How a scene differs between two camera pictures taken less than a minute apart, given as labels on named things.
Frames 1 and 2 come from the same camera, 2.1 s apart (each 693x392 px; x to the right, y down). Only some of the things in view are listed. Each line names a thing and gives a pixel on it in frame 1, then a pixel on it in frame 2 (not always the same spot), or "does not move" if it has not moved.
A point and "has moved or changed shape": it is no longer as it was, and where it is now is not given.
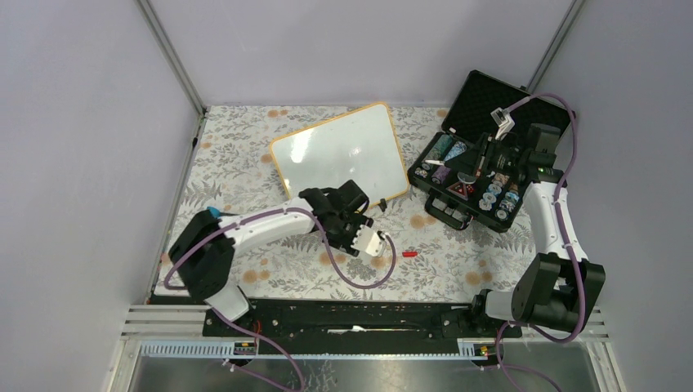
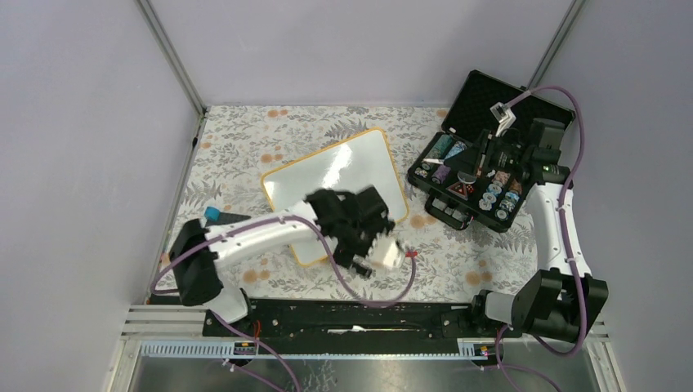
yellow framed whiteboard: (361, 146) has moved or changed shape
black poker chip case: (494, 139) does not move
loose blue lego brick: (214, 211) does not move
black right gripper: (471, 161) does not move
